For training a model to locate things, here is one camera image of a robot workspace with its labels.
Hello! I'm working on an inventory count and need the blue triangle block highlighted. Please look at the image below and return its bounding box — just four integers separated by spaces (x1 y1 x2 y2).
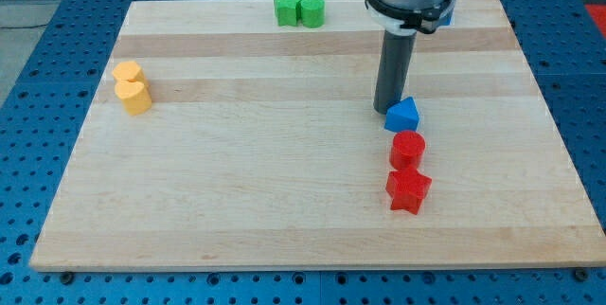
384 97 419 133

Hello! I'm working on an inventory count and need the red star block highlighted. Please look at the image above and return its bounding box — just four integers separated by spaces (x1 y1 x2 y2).
385 166 433 215

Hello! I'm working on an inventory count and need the blue cube block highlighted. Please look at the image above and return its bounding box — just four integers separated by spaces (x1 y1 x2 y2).
438 1 455 27

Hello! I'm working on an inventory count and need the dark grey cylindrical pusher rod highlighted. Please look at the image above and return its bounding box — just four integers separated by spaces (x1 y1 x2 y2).
373 30 416 115

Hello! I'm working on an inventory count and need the yellow hexagon block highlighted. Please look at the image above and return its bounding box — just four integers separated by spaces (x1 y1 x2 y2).
112 61 149 87

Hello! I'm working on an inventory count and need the green cylinder block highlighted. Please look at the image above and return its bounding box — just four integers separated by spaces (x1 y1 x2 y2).
300 0 325 28

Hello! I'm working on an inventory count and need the yellow heart block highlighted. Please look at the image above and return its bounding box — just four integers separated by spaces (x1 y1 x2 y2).
115 81 152 116

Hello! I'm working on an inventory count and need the light wooden board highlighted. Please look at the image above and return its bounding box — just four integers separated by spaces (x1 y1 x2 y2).
29 0 605 272

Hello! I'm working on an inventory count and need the red cylinder block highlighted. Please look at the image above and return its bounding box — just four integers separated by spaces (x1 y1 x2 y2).
389 130 426 170

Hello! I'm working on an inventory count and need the green star block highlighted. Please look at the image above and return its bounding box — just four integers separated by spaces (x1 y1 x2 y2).
273 0 301 27

